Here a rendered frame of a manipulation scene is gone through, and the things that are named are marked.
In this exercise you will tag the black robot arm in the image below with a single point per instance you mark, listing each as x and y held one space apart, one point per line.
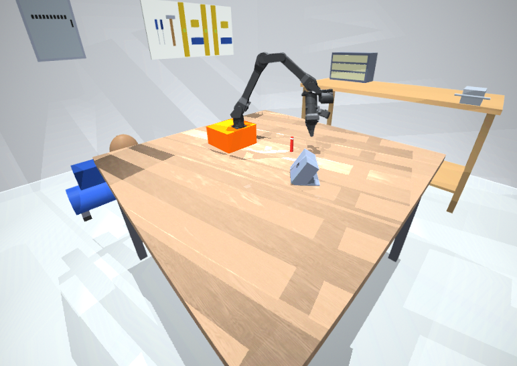
309 82

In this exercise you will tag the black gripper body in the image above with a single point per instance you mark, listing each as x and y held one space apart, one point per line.
311 112

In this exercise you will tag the light blue sloped panel with square hole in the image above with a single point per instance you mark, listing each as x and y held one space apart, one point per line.
304 170

